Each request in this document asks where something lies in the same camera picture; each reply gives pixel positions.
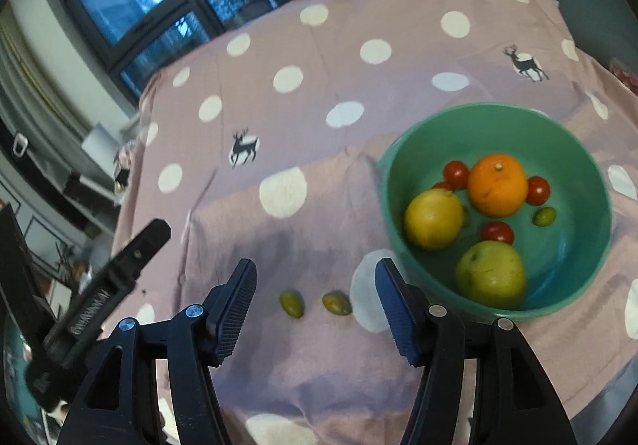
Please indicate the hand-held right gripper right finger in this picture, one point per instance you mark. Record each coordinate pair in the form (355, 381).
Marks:
(398, 315)

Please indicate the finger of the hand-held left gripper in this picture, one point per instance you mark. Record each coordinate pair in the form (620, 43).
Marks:
(124, 265)

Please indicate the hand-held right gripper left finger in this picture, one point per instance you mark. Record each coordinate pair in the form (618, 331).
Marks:
(234, 315)

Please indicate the small green oval fruit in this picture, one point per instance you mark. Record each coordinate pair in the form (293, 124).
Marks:
(291, 304)
(545, 216)

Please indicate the small green-orange oval fruit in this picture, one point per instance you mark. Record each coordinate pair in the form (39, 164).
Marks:
(336, 302)

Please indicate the yellow lemon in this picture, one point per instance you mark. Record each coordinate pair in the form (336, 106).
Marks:
(432, 220)

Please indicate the yellow-green mango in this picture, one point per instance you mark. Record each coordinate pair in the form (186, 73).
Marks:
(491, 274)

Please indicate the red cherry tomato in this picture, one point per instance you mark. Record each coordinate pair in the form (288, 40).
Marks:
(442, 186)
(498, 231)
(456, 174)
(538, 191)

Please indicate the orange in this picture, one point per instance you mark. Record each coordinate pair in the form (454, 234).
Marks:
(498, 186)

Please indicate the green plastic bowl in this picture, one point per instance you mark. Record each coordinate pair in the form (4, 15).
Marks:
(573, 205)

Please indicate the grey curtain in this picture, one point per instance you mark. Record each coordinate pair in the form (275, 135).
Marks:
(40, 76)

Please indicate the pink dotted deer blanket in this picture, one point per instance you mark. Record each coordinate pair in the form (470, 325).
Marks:
(309, 101)

